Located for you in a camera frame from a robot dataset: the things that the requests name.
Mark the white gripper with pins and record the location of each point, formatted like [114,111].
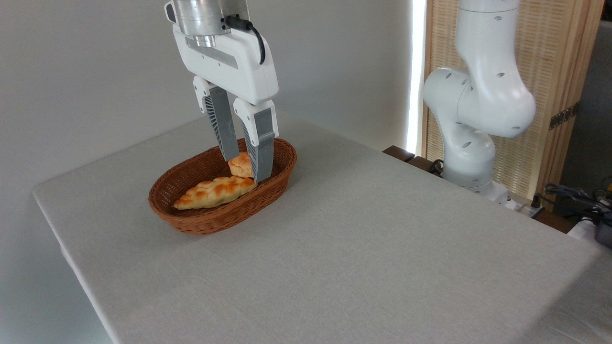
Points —
[239,67]

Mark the dark metal screen hinge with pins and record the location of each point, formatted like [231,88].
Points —
[564,116]

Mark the grey tablecloth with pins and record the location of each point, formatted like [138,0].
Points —
[363,248]

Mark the brown wicker basket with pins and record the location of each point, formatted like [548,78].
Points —
[191,179]

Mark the round bread roll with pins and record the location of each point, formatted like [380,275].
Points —
[240,166]

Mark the long braided bread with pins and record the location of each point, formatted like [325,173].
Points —
[215,191]

